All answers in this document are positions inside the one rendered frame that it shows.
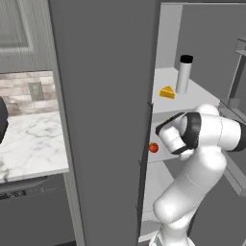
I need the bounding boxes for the grey fridge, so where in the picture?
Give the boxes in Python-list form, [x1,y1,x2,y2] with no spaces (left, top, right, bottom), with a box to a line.
[47,0,246,246]

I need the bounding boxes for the white fridge shelf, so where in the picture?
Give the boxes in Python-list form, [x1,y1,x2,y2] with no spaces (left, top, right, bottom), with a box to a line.
[151,66,222,115]
[147,121,185,163]
[141,160,176,223]

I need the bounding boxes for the grey fridge door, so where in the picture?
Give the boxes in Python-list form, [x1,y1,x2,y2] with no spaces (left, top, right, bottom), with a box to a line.
[218,36,246,197]

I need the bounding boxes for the red tomato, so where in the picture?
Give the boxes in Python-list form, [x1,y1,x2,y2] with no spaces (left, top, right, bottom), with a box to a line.
[148,141,160,154]

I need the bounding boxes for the yellow cheese wedge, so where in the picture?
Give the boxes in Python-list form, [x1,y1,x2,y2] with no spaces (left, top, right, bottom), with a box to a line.
[159,85,177,100]

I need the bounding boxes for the white bottle with black cap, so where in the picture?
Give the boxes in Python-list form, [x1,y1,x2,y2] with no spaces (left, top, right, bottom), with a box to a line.
[175,54,194,95]

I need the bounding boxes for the black rounded appliance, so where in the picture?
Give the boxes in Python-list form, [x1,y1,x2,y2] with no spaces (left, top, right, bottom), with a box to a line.
[0,96,10,146]

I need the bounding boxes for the grey dishwasher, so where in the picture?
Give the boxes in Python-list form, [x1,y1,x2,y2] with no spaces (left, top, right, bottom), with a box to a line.
[0,173,77,246]

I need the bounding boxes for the grey wall socket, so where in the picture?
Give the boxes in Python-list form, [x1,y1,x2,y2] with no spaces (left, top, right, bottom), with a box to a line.
[27,81,45,102]

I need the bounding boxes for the grey wall cupboard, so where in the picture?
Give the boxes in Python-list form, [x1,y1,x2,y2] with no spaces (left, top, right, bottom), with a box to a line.
[0,0,54,74]

